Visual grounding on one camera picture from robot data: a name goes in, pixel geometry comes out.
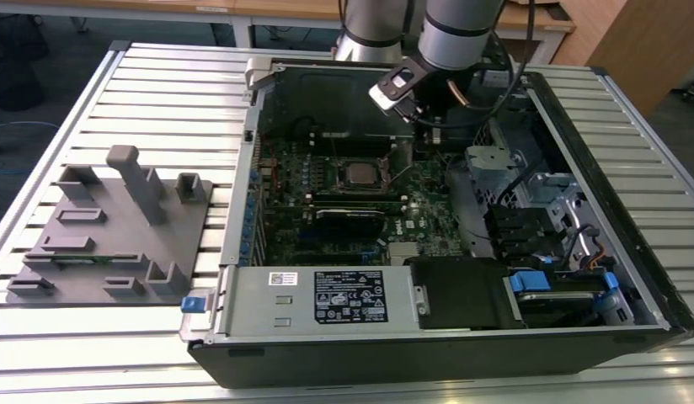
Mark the silver CPU chip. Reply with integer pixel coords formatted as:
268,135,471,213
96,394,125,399
346,162,378,186

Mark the CPU socket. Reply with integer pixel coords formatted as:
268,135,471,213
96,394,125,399
332,157,400,195

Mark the copper rod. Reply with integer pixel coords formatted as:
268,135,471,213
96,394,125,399
446,79,467,107

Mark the silver drive cage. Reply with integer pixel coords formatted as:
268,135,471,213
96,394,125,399
463,93,587,262

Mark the wooden desk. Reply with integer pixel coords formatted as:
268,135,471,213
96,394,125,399
0,0,236,47
233,0,577,65

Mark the green motherboard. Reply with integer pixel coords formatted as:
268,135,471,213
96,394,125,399
255,125,478,267

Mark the black graphics card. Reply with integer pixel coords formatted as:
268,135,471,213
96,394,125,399
315,207,386,242

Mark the silver chipset heatsink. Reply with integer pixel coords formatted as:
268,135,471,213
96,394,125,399
386,242,422,258

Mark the wooden cabinet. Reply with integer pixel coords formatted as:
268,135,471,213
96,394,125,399
549,0,694,114

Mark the silver power supply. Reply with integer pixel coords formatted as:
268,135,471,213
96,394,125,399
209,264,434,338

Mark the grey parts rack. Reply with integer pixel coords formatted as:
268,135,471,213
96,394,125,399
4,145,215,305

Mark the black PC case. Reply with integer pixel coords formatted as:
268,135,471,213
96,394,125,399
177,56,694,391

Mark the green RAM stick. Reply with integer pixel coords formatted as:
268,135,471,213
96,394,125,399
49,256,113,266

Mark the black office chair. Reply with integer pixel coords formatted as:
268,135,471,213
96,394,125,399
0,12,50,113

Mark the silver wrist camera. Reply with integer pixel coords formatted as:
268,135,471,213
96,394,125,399
368,66,430,114

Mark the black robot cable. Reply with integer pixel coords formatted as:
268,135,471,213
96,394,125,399
419,0,537,130

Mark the black power cable bundle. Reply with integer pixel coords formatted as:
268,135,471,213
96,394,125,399
484,205,567,260

